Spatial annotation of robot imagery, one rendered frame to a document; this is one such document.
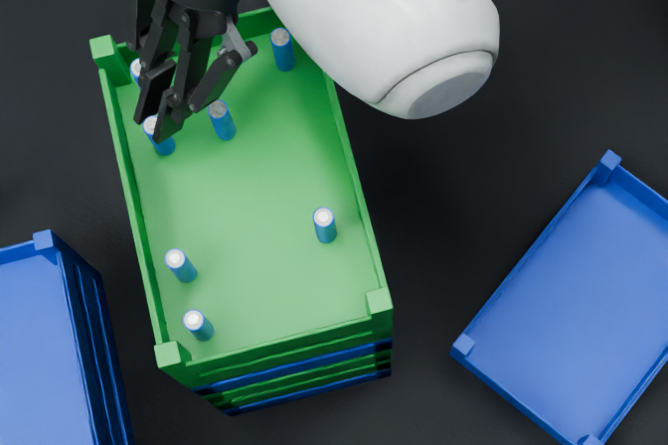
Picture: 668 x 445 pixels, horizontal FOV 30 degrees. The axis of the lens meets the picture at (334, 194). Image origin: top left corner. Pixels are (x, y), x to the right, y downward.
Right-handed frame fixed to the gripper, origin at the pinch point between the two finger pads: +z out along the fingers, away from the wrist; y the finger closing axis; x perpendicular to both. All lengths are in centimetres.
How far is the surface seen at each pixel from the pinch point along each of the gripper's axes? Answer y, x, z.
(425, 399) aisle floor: -31, -23, 44
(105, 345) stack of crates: -0.9, -0.2, 48.5
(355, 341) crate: -24.5, -4.6, 13.5
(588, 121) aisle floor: -21, -59, 27
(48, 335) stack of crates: 1.6, 7.2, 39.9
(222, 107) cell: -3.0, -4.4, 0.9
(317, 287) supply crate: -19.3, -3.0, 8.7
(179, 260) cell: -10.5, 6.4, 6.0
